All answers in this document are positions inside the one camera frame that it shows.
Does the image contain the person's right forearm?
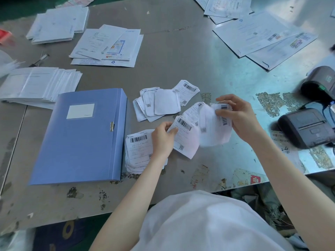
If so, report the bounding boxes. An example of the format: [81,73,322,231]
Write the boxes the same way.
[250,138,335,251]

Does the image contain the person's left hand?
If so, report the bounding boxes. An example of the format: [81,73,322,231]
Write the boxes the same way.
[151,121,180,160]

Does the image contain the red object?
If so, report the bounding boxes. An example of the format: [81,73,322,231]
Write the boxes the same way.
[0,29,14,45]

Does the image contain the white printed label strip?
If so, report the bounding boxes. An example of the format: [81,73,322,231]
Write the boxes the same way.
[270,131,291,144]

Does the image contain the neat stack of white envelopes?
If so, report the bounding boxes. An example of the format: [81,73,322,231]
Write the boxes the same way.
[26,5,90,45]

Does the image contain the blue file box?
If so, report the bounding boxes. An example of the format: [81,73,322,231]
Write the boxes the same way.
[29,88,128,186]

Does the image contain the person's right hand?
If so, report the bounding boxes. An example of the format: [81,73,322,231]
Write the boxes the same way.
[215,94,265,147]

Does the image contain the heap of white documents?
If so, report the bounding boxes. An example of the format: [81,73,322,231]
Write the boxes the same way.
[192,0,254,25]

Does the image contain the person's left forearm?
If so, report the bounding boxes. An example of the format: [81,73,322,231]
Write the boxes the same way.
[89,151,173,251]

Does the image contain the red sticker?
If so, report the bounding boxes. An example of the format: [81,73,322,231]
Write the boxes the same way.
[250,174,266,185]

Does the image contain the blue bag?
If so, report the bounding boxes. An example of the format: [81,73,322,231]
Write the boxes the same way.
[33,219,92,251]

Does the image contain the white envelope with colourful stickers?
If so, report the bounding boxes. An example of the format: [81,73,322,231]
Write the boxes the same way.
[246,31,319,71]

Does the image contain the person's white garment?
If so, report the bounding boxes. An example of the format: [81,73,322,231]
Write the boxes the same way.
[132,190,297,251]

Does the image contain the white label bundle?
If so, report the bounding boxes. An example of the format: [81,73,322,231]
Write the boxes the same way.
[198,103,233,148]

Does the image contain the fanned stack of white envelopes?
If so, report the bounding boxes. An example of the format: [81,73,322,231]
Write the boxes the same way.
[0,67,83,110]

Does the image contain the black label printer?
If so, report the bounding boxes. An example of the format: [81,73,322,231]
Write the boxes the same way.
[300,66,335,101]
[277,108,335,150]

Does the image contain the loose pile of white labels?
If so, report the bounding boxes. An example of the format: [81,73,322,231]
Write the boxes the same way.
[133,87,181,123]

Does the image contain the stack of white barcode labels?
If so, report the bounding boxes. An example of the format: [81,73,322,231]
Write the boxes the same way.
[125,129,168,175]

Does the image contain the large white printed envelope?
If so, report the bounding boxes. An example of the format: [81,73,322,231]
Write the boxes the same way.
[213,10,300,58]

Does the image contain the white barcode label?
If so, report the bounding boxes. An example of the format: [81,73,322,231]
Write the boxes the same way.
[181,101,206,124]
[172,79,200,107]
[167,115,201,160]

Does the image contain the black pen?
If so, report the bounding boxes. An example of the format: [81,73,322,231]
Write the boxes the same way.
[29,53,50,67]

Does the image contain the pile of printed white envelopes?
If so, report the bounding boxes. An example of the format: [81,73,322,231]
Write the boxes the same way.
[69,24,144,68]

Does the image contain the black cable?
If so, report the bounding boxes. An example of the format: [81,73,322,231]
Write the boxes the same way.
[300,100,335,120]

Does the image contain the pink and white papers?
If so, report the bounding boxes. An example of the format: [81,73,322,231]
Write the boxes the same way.
[55,0,97,8]

